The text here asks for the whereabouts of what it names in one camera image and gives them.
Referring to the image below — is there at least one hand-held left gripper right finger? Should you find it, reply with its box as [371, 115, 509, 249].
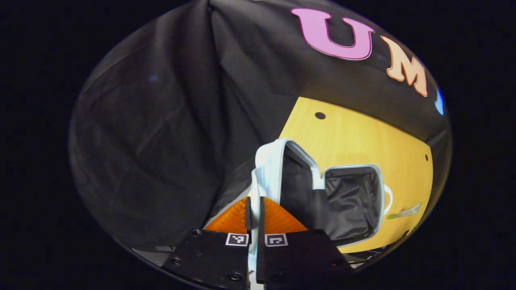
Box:
[256, 196, 352, 290]

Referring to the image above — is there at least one white suitcase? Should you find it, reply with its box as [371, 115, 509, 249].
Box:
[248, 138, 394, 290]

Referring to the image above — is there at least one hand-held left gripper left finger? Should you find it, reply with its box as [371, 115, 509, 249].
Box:
[163, 196, 253, 290]

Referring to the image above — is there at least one white green skin care tube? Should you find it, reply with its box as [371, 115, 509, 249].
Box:
[386, 202, 422, 220]

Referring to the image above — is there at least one black backdrop cloth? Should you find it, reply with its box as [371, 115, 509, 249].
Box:
[69, 0, 453, 258]

